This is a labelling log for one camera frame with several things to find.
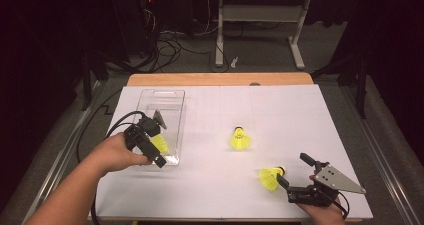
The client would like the wooden table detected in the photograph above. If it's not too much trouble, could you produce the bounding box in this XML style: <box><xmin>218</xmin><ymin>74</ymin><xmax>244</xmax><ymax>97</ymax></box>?
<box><xmin>88</xmin><ymin>72</ymin><xmax>364</xmax><ymax>224</ymax></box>

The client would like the person's left hand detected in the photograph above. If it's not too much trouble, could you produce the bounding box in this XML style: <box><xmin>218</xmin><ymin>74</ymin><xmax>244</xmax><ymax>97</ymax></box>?
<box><xmin>87</xmin><ymin>132</ymin><xmax>153</xmax><ymax>177</ymax></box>

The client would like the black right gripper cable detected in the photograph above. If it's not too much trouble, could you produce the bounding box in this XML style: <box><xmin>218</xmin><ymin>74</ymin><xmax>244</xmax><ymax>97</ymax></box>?
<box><xmin>333</xmin><ymin>191</ymin><xmax>350</xmax><ymax>219</ymax></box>

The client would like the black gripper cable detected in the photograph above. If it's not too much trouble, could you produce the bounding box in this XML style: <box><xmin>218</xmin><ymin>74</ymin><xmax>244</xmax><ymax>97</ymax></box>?
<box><xmin>90</xmin><ymin>110</ymin><xmax>148</xmax><ymax>225</ymax></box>
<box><xmin>333</xmin><ymin>191</ymin><xmax>350</xmax><ymax>219</ymax></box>

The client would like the silver metal floor rail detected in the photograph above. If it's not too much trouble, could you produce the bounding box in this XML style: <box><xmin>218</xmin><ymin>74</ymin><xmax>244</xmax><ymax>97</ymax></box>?
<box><xmin>339</xmin><ymin>84</ymin><xmax>418</xmax><ymax>225</ymax></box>
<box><xmin>19</xmin><ymin>81</ymin><xmax>101</xmax><ymax>225</ymax></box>

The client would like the tangle of black cables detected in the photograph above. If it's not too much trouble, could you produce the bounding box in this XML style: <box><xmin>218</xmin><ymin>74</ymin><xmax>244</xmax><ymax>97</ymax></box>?
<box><xmin>146</xmin><ymin>28</ymin><xmax>231</xmax><ymax>74</ymax></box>

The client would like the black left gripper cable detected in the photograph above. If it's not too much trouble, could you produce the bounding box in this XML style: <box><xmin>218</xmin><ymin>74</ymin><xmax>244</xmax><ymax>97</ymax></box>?
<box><xmin>90</xmin><ymin>110</ymin><xmax>148</xmax><ymax>225</ymax></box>

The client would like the clear plastic tray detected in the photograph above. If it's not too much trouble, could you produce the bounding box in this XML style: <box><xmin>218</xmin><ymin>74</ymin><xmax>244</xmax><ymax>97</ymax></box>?
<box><xmin>122</xmin><ymin>88</ymin><xmax>186</xmax><ymax>167</ymax></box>

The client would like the white metal desk frame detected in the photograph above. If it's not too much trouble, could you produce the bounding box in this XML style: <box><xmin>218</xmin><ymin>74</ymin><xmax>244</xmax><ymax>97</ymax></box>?
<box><xmin>214</xmin><ymin>0</ymin><xmax>313</xmax><ymax>70</ymax></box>

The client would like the person's right hand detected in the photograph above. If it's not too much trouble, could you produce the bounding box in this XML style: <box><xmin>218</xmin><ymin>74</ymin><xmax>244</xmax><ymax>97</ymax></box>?
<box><xmin>296</xmin><ymin>195</ymin><xmax>348</xmax><ymax>225</ymax></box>

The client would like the black metal stand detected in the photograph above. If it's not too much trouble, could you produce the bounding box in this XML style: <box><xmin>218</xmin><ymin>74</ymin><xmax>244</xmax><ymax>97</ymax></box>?
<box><xmin>311</xmin><ymin>51</ymin><xmax>369</xmax><ymax>119</ymax></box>
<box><xmin>81</xmin><ymin>49</ymin><xmax>111</xmax><ymax>112</ymax></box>

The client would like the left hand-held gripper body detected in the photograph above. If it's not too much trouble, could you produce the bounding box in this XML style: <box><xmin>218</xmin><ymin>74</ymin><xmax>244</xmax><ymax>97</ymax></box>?
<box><xmin>123</xmin><ymin>109</ymin><xmax>168</xmax><ymax>153</ymax></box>

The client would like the yellow shuttlecock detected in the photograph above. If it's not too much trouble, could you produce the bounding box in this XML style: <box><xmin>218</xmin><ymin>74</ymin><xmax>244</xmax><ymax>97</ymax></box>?
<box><xmin>149</xmin><ymin>133</ymin><xmax>170</xmax><ymax>154</ymax></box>
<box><xmin>229</xmin><ymin>126</ymin><xmax>253</xmax><ymax>152</ymax></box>
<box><xmin>258</xmin><ymin>165</ymin><xmax>286</xmax><ymax>192</ymax></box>

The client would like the black computer tower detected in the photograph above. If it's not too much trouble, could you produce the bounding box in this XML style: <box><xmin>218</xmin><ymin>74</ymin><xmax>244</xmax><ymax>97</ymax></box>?
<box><xmin>111</xmin><ymin>0</ymin><xmax>161</xmax><ymax>58</ymax></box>

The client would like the white table cover sheet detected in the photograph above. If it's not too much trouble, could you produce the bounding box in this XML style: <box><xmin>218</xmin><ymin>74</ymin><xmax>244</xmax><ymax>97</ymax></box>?
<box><xmin>88</xmin><ymin>84</ymin><xmax>374</xmax><ymax>221</ymax></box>

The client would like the thin black floor cable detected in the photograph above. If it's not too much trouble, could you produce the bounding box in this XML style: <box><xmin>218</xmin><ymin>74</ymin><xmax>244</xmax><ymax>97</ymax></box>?
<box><xmin>76</xmin><ymin>88</ymin><xmax>123</xmax><ymax>164</ymax></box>

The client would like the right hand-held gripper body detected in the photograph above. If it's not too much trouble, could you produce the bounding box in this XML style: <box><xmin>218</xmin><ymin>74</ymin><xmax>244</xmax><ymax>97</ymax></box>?
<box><xmin>287</xmin><ymin>163</ymin><xmax>367</xmax><ymax>208</ymax></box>

